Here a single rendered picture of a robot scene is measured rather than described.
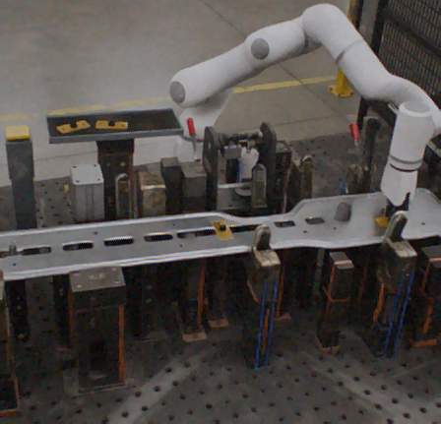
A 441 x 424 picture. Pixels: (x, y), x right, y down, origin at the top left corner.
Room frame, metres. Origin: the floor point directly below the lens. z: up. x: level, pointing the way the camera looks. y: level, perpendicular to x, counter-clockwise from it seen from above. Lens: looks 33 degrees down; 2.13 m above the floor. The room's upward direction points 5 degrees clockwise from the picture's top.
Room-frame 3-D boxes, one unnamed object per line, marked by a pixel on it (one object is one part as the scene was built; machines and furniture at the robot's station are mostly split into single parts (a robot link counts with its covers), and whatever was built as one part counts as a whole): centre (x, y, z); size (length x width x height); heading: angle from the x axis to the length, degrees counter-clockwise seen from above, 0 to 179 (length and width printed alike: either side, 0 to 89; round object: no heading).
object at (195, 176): (1.81, 0.10, 0.89); 0.13 x 0.11 x 0.38; 18
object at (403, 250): (1.57, -0.44, 0.87); 0.12 x 0.09 x 0.35; 18
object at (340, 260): (1.56, -0.30, 0.84); 0.11 x 0.08 x 0.29; 18
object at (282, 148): (1.91, -0.14, 0.91); 0.07 x 0.05 x 0.42; 18
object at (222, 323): (1.65, 0.01, 0.84); 0.13 x 0.05 x 0.29; 18
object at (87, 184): (1.69, 0.37, 0.90); 0.13 x 0.10 x 0.41; 18
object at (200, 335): (1.61, 0.08, 0.84); 0.17 x 0.06 x 0.29; 18
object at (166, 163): (1.81, 0.17, 0.90); 0.05 x 0.05 x 0.40; 18
